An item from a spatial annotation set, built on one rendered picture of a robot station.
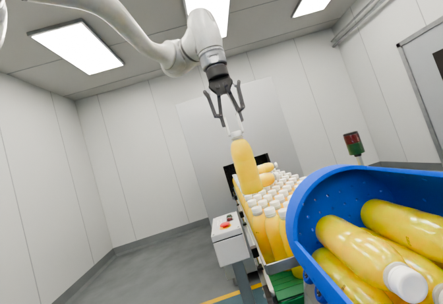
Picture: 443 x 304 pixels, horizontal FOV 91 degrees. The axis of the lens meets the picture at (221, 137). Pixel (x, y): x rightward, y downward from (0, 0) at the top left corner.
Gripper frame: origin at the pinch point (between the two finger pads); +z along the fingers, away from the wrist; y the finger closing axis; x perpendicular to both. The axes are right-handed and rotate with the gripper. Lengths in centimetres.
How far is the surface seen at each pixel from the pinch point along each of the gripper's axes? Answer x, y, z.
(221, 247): -1.2, -15.3, 36.1
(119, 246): 396, -264, 128
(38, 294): 211, -272, 106
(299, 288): -5, 4, 52
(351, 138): 24, 51, 18
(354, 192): -19.4, 21.0, 26.3
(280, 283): -1, -1, 52
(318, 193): -19.5, 12.8, 24.0
